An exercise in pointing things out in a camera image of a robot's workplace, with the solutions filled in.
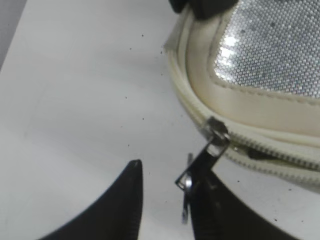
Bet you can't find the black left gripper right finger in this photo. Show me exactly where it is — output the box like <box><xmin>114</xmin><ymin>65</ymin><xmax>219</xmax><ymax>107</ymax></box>
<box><xmin>188</xmin><ymin>149</ymin><xmax>320</xmax><ymax>240</ymax></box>

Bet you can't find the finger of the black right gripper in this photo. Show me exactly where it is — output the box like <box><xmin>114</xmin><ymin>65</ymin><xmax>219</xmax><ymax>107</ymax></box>
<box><xmin>168</xmin><ymin>0</ymin><xmax>238</xmax><ymax>20</ymax></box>

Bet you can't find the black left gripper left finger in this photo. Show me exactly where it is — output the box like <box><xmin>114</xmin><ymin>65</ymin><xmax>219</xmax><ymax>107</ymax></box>
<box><xmin>44</xmin><ymin>159</ymin><xmax>143</xmax><ymax>240</ymax></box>

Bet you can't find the cream white zipper bag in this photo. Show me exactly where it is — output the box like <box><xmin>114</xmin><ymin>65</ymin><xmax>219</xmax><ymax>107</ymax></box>
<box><xmin>163</xmin><ymin>0</ymin><xmax>320</xmax><ymax>173</ymax></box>

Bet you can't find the silver zipper pull with ring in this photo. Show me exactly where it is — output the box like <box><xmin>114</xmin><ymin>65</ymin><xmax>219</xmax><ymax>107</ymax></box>
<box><xmin>175</xmin><ymin>116</ymin><xmax>231</xmax><ymax>224</ymax></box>

